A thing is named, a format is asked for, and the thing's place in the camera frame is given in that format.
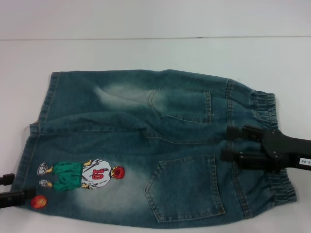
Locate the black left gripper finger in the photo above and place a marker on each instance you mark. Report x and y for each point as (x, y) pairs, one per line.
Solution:
(6, 179)
(17, 194)

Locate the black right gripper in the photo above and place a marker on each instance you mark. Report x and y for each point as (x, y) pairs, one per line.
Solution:
(286, 153)

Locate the blue denim shorts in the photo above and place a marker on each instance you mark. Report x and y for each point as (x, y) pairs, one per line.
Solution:
(121, 121)

